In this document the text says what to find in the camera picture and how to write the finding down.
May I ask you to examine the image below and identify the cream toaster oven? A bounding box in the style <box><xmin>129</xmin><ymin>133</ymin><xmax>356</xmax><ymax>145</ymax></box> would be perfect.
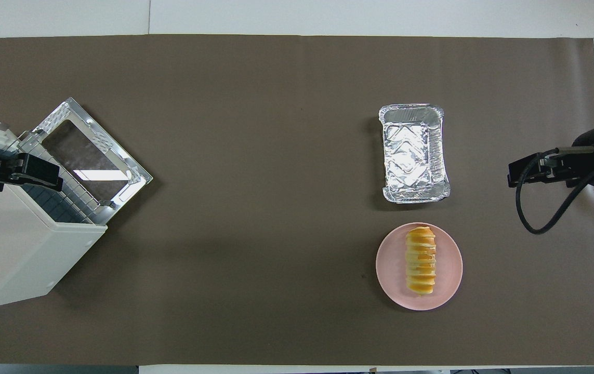
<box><xmin>0</xmin><ymin>121</ymin><xmax>108</xmax><ymax>310</ymax></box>

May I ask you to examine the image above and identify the brown table mat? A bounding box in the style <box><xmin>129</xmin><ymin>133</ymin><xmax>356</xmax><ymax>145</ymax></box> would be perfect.
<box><xmin>0</xmin><ymin>34</ymin><xmax>594</xmax><ymax>366</ymax></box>

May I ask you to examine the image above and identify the sliced yellow bread loaf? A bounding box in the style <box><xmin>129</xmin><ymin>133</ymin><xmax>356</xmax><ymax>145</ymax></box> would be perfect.
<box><xmin>405</xmin><ymin>226</ymin><xmax>437</xmax><ymax>297</ymax></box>

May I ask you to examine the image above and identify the glass oven door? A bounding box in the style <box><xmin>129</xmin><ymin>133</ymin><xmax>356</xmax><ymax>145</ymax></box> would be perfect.
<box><xmin>32</xmin><ymin>97</ymin><xmax>153</xmax><ymax>216</ymax></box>

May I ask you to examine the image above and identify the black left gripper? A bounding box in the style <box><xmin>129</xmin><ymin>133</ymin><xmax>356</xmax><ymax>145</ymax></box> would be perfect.
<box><xmin>0</xmin><ymin>152</ymin><xmax>64</xmax><ymax>192</ymax></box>

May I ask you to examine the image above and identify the wire oven rack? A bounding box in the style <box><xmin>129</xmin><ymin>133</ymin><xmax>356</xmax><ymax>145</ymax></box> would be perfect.
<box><xmin>19</xmin><ymin>138</ymin><xmax>108</xmax><ymax>225</ymax></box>

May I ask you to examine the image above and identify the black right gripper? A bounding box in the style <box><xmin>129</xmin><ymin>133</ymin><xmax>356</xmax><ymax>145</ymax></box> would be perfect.
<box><xmin>508</xmin><ymin>147</ymin><xmax>594</xmax><ymax>189</ymax></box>

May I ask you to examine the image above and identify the pink round plate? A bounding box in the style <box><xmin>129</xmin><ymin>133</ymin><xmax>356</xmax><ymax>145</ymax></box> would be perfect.
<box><xmin>376</xmin><ymin>222</ymin><xmax>464</xmax><ymax>311</ymax></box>

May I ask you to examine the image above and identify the aluminium foil tray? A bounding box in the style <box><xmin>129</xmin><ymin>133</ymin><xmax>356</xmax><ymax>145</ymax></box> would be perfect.
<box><xmin>378</xmin><ymin>103</ymin><xmax>452</xmax><ymax>204</ymax></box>

